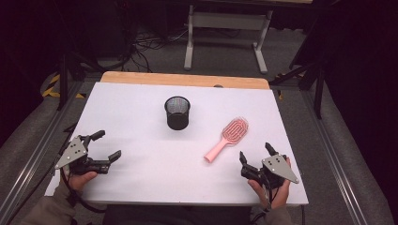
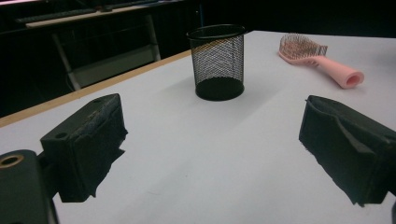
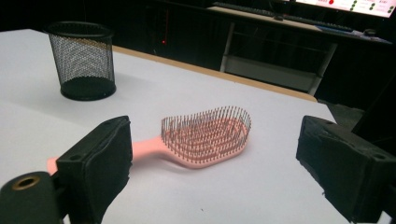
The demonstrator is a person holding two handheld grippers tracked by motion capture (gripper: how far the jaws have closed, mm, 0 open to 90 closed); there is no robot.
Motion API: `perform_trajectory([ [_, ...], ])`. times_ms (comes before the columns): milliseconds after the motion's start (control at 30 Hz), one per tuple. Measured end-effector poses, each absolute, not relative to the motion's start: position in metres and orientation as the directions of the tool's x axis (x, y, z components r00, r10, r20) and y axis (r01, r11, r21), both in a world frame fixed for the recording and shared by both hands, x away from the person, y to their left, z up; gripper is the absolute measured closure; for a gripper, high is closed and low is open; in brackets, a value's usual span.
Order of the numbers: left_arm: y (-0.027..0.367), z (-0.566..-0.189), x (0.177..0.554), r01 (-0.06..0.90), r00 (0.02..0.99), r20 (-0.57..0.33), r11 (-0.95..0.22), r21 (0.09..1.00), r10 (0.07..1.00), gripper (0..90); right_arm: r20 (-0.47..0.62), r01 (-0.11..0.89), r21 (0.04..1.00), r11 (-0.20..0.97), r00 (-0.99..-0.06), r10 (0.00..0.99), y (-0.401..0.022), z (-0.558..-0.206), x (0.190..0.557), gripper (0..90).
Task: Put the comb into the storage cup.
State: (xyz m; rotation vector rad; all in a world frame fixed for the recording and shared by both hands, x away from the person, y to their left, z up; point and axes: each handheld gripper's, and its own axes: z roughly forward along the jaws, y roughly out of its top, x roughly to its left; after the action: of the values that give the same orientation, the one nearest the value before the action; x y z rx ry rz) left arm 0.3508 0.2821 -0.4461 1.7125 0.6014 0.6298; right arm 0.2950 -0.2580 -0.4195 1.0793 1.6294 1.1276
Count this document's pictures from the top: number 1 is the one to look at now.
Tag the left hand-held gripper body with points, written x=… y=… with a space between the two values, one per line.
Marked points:
x=73 y=153

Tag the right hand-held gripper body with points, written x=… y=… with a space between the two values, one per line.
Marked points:
x=277 y=165

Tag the pink hairbrush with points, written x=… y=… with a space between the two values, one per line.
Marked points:
x=233 y=130

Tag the black mesh cup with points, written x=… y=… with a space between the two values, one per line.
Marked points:
x=177 y=117

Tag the person's left hand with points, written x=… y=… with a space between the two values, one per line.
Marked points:
x=79 y=180

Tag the person's right hand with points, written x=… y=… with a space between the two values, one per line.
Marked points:
x=277 y=197

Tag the white board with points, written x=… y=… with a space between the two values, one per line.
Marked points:
x=156 y=168

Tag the yellow black hazard tape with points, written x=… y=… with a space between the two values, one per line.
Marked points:
x=51 y=89

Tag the black metal stand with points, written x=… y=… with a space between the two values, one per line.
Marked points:
x=64 y=78
x=317 y=84

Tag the person's lap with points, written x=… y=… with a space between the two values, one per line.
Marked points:
x=175 y=216

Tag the wooden table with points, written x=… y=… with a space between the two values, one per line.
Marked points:
x=175 y=79

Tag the aluminium floor rail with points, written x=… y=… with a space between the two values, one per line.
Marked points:
x=34 y=159
x=336 y=162

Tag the grey metal table frame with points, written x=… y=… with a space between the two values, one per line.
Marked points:
x=225 y=21

